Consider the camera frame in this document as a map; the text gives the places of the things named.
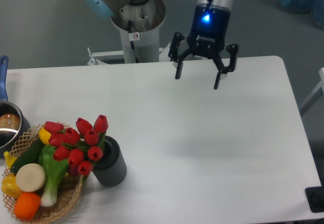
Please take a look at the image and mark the blue handled saucepan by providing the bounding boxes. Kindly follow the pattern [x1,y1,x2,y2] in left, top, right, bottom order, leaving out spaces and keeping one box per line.
[1,55,30,158]

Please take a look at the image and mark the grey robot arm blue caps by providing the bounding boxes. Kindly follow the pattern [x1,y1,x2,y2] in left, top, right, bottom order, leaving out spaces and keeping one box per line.
[85,0,238,80]

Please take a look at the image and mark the purple red radish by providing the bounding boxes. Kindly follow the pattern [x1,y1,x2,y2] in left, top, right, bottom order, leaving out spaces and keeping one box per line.
[67,166,78,176]

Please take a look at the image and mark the beige round bun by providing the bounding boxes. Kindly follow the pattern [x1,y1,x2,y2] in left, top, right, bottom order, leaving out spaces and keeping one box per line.
[16,163,46,192]

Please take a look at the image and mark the yellow squash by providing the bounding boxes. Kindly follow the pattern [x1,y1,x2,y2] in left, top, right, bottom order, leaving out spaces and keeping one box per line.
[38,127,51,145]

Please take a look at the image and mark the white frame at right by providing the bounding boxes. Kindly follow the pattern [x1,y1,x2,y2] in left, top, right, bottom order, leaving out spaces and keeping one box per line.
[299,67,323,116]

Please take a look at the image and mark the green bok choy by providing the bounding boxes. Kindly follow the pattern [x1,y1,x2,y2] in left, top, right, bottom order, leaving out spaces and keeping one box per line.
[38,145,69,207]

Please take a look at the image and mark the dark green cucumber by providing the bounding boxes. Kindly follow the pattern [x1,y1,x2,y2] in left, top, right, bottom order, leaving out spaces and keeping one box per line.
[10,138,45,174]

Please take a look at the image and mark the red tulip bouquet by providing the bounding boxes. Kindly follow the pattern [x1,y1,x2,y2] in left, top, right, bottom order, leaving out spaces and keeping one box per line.
[44,115,108,181]

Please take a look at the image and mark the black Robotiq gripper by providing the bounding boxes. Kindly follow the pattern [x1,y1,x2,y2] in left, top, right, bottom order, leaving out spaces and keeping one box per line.
[168,5,238,90]

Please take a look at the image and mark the dark grey ribbed vase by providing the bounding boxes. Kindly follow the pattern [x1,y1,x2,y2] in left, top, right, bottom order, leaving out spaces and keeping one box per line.
[92,136,127,187]

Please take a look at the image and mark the woven wicker basket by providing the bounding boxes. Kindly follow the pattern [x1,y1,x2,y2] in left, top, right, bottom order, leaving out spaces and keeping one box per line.
[1,125,82,223]

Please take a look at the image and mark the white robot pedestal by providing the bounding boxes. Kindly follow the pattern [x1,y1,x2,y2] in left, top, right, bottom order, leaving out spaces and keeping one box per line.
[111,0,166,63]

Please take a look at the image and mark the orange fruit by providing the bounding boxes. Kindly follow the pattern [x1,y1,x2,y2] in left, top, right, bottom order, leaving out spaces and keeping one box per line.
[13,192,41,220]

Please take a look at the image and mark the yellow bell pepper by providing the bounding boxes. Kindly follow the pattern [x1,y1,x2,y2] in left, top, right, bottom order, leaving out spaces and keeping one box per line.
[1,174,23,198]

